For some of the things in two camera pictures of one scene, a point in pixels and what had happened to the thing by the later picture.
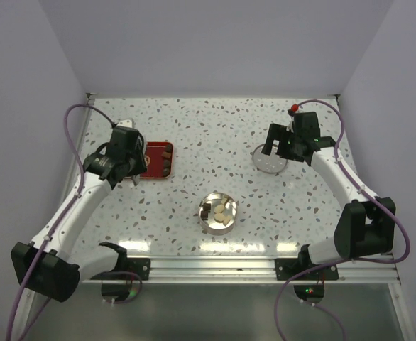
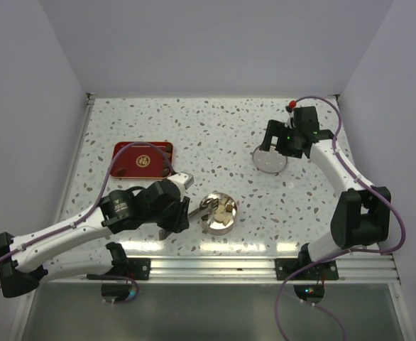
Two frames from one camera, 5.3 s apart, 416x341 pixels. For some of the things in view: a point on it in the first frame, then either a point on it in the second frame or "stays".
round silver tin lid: (272, 163) stays
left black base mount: (139, 266) stays
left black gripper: (141, 166) -> (179, 222)
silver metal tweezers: (135, 179) -> (206, 207)
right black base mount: (287, 268) stays
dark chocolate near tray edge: (166, 172) stays
